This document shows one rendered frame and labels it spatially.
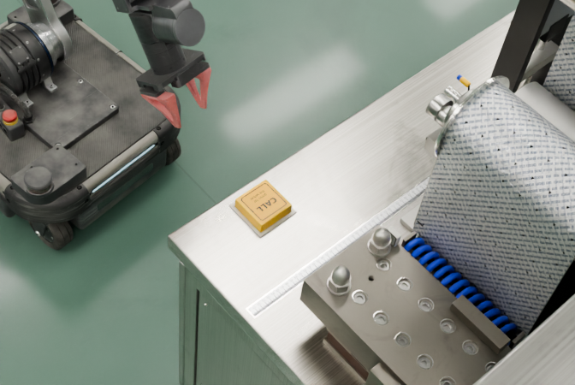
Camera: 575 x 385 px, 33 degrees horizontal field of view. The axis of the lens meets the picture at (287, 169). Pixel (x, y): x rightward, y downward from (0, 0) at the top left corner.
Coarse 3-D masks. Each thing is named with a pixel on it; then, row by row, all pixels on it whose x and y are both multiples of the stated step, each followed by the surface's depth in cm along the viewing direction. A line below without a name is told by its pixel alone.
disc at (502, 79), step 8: (488, 80) 132; (496, 80) 134; (504, 80) 136; (480, 88) 132; (472, 96) 131; (464, 104) 131; (456, 112) 131; (448, 120) 132; (448, 128) 133; (440, 136) 133; (440, 144) 135
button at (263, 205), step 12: (264, 180) 169; (252, 192) 167; (264, 192) 167; (276, 192) 167; (240, 204) 165; (252, 204) 165; (264, 204) 165; (276, 204) 166; (288, 204) 166; (252, 216) 164; (264, 216) 164; (276, 216) 165; (264, 228) 165
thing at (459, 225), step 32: (448, 192) 140; (416, 224) 151; (448, 224) 144; (480, 224) 138; (448, 256) 149; (480, 256) 142; (512, 256) 136; (544, 256) 131; (480, 288) 146; (512, 288) 140; (544, 288) 134; (512, 320) 144
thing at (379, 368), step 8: (376, 368) 139; (384, 368) 139; (368, 376) 140; (376, 376) 138; (384, 376) 138; (392, 376) 138; (368, 384) 141; (376, 384) 139; (384, 384) 137; (392, 384) 137; (400, 384) 137
